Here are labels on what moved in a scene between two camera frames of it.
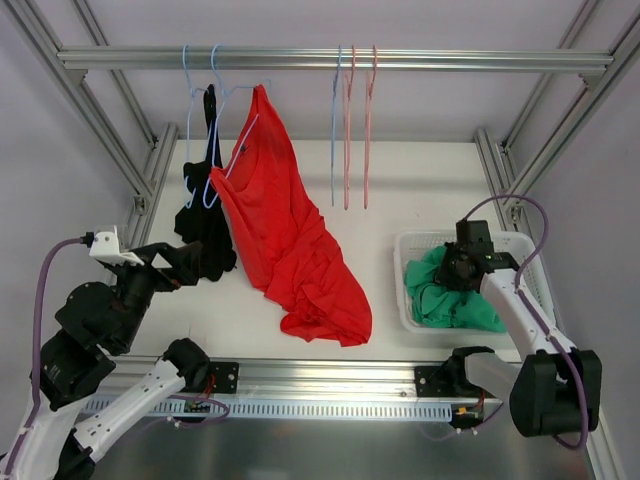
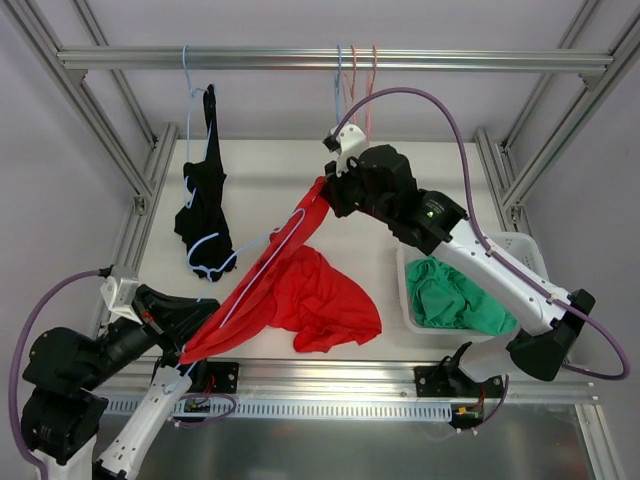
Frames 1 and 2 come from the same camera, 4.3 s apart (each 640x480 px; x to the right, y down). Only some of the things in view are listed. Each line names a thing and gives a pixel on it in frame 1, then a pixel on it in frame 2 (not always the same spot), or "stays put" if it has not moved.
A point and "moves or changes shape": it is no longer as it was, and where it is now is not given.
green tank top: (440, 307) stays put
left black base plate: (226, 377) stays put
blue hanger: (189, 110) stays put
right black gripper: (451, 270) -> (338, 192)
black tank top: (200, 219) stays put
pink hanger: (367, 126) stays put
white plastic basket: (518, 244) stays put
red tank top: (290, 242) moves or changes shape
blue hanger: (225, 92) -> (301, 213)
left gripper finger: (185, 268) -> (177, 318)
